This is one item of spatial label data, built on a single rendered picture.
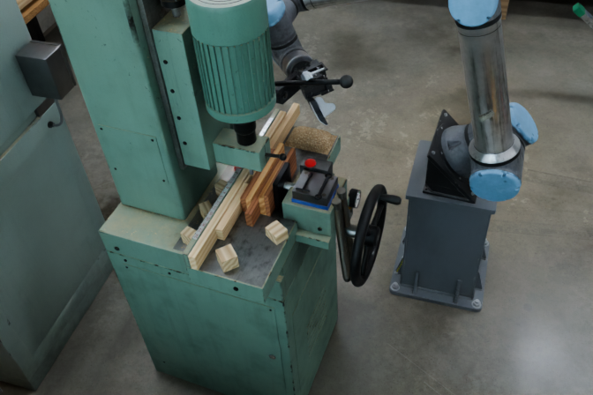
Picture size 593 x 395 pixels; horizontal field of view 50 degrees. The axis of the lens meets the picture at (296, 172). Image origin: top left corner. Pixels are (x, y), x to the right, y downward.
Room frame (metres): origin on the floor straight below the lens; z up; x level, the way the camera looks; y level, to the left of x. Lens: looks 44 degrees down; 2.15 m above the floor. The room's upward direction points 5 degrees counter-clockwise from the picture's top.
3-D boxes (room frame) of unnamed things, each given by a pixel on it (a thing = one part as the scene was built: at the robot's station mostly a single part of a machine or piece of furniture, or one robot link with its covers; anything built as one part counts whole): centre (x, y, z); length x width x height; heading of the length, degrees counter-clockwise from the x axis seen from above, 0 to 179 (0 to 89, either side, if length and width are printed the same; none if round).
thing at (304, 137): (1.44, -0.05, 0.92); 0.14 x 0.09 x 0.04; 66
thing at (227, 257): (1.00, 0.19, 0.92); 0.05 x 0.04 x 0.04; 23
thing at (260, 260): (1.21, 0.03, 0.87); 0.61 x 0.30 x 0.06; 156
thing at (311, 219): (1.17, -0.04, 0.92); 0.15 x 0.13 x 0.09; 156
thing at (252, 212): (1.22, 0.09, 0.92); 0.23 x 0.02 x 0.05; 156
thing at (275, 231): (1.07, 0.06, 0.92); 0.05 x 0.04 x 0.03; 37
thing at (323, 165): (1.18, -0.05, 0.99); 0.13 x 0.11 x 0.06; 156
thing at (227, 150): (1.28, 0.14, 1.02); 0.14 x 0.07 x 0.09; 66
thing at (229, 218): (1.33, 0.10, 0.92); 0.55 x 0.02 x 0.04; 156
